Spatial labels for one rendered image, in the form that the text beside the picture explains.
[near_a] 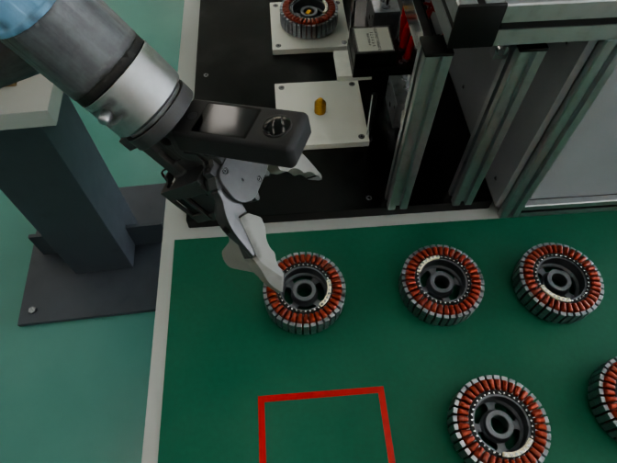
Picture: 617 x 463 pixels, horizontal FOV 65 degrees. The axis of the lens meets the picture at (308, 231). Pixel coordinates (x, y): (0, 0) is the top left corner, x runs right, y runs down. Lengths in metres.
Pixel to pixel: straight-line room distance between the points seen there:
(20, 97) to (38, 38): 0.66
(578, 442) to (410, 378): 0.21
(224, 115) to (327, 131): 0.41
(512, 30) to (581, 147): 0.26
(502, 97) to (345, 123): 0.31
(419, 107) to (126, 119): 0.33
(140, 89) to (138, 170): 1.47
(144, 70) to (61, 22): 0.06
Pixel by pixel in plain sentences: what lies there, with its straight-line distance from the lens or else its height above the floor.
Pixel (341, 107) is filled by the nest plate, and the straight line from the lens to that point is 0.87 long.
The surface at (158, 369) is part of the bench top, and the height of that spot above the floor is 0.75.
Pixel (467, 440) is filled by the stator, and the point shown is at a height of 0.79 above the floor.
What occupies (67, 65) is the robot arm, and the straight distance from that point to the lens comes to 0.42.
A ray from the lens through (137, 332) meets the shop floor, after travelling 1.56.
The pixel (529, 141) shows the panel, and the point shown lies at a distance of 0.70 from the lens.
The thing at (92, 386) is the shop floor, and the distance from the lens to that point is 1.55.
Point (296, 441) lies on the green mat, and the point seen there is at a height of 0.75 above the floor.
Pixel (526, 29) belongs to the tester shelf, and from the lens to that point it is 0.55.
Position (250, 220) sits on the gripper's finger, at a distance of 0.46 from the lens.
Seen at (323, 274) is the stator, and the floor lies 0.78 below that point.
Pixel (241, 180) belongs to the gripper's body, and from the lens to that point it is 0.46.
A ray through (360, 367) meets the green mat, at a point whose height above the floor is 0.75.
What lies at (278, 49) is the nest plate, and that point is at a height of 0.78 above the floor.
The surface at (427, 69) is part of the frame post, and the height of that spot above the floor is 1.03.
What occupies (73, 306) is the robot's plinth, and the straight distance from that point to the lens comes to 1.65.
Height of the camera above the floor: 1.38
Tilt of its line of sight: 58 degrees down
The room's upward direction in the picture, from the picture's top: straight up
